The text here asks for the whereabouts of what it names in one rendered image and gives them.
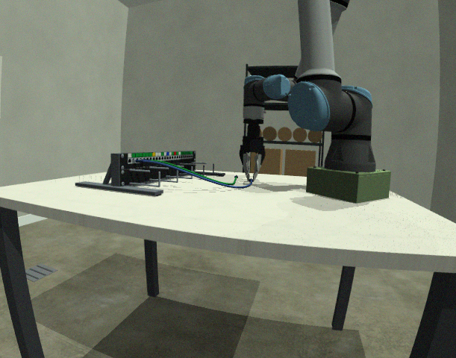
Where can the dark grey port rack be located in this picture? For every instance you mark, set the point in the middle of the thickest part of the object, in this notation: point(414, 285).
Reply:
point(123, 168)

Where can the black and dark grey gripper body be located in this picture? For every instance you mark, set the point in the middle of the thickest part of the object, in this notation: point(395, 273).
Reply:
point(253, 143)

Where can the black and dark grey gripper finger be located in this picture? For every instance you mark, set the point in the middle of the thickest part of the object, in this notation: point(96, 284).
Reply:
point(244, 156)
point(258, 161)

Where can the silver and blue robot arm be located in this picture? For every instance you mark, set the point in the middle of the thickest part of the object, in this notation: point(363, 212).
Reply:
point(318, 101)

